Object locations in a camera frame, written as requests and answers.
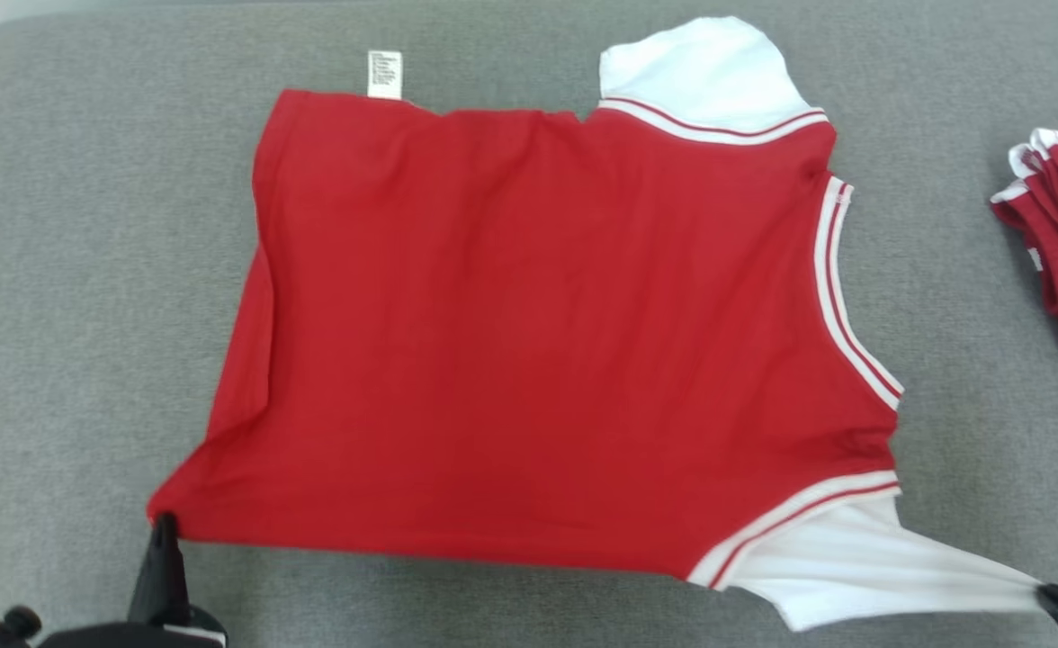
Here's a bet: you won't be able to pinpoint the red jersey shirt white sleeves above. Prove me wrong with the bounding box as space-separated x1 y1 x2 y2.
147 15 1047 634

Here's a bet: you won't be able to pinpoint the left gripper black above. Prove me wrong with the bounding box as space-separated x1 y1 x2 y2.
34 511 229 648

